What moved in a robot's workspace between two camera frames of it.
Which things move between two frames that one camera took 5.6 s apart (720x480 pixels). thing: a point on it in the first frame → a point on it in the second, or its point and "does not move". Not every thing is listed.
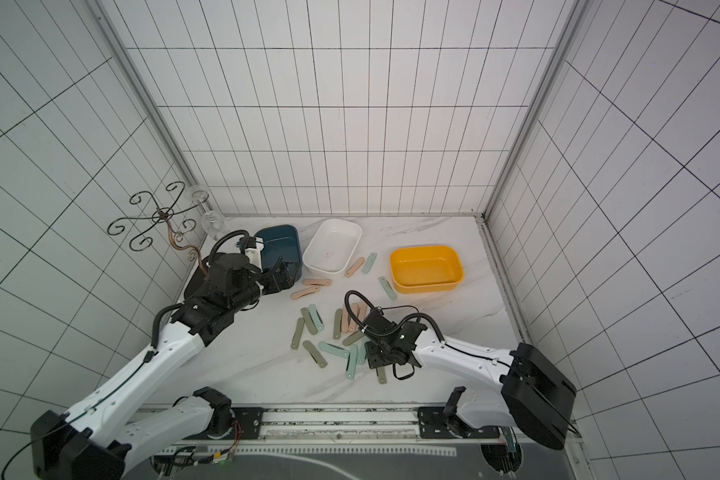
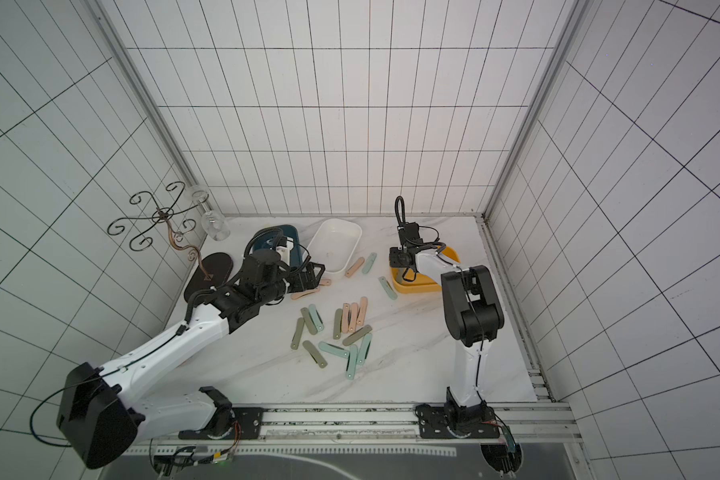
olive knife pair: (308, 321) does not move
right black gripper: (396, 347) → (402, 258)
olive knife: (316, 357) does not move
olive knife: (297, 334) does not move
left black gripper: (288, 280) → (300, 284)
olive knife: (337, 323) does not move
